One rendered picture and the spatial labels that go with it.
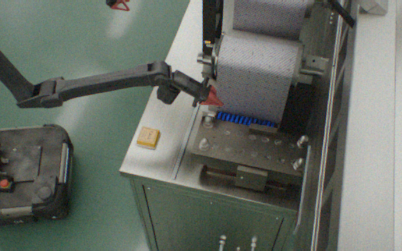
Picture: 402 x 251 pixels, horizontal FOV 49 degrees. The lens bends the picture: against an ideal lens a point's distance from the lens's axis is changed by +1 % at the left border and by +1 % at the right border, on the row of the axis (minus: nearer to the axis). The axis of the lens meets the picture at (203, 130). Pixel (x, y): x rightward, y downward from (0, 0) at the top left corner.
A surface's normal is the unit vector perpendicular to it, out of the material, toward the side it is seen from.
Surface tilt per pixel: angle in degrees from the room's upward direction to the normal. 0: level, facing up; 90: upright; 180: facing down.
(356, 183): 0
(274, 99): 90
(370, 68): 0
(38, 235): 0
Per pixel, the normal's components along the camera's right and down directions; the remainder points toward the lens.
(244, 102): -0.25, 0.80
